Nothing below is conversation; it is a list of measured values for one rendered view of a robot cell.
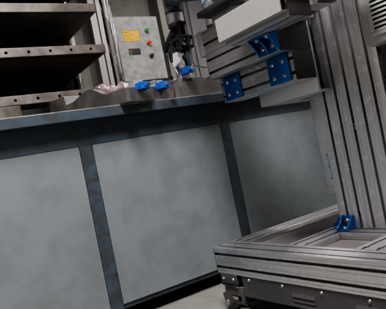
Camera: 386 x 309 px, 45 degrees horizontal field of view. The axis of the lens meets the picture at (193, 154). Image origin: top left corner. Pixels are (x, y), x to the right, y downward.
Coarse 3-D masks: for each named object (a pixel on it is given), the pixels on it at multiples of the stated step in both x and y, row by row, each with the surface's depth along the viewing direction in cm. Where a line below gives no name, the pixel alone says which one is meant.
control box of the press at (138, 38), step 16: (128, 32) 284; (144, 32) 289; (128, 48) 283; (144, 48) 288; (160, 48) 294; (128, 64) 281; (144, 64) 287; (160, 64) 293; (128, 80) 280; (144, 80) 287
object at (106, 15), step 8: (64, 0) 322; (104, 0) 264; (104, 8) 264; (104, 16) 264; (112, 16) 266; (104, 24) 264; (112, 24) 265; (112, 32) 264; (72, 40) 322; (112, 40) 264; (112, 48) 264; (112, 56) 264; (120, 56) 266; (112, 64) 264; (120, 64) 265; (120, 72) 264; (80, 80) 322; (120, 80) 264; (80, 88) 322
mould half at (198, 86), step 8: (192, 80) 200; (200, 80) 202; (208, 80) 204; (216, 80) 207; (176, 88) 196; (184, 88) 198; (192, 88) 200; (200, 88) 202; (208, 88) 204; (216, 88) 206; (176, 96) 195; (184, 96) 197
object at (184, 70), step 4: (180, 68) 198; (184, 68) 195; (188, 68) 195; (192, 68) 193; (180, 72) 198; (184, 72) 195; (188, 72) 195; (192, 72) 197; (176, 76) 200; (180, 76) 198; (184, 76) 199; (188, 76) 200
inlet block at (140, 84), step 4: (132, 80) 176; (136, 80) 177; (140, 80) 179; (156, 80) 172; (128, 84) 178; (132, 84) 176; (136, 84) 175; (140, 84) 174; (144, 84) 174; (148, 84) 173; (140, 88) 174; (144, 88) 174; (148, 88) 176
